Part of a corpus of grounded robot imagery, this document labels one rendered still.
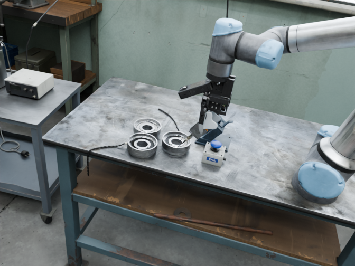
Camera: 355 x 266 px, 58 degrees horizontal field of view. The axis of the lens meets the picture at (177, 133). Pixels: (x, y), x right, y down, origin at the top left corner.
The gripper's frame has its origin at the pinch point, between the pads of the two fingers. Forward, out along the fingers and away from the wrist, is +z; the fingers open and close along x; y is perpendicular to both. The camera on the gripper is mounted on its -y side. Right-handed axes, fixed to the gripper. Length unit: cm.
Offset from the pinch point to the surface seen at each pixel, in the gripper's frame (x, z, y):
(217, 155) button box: -0.4, 8.6, 7.4
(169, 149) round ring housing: -2.2, 10.5, -9.0
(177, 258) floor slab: 16, 93, -1
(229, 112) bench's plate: 40.7, 13.0, 5.8
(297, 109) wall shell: 166, 61, 53
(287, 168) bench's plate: 10.0, 13.1, 32.1
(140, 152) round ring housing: -8.9, 10.1, -17.3
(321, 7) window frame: 157, -20, 43
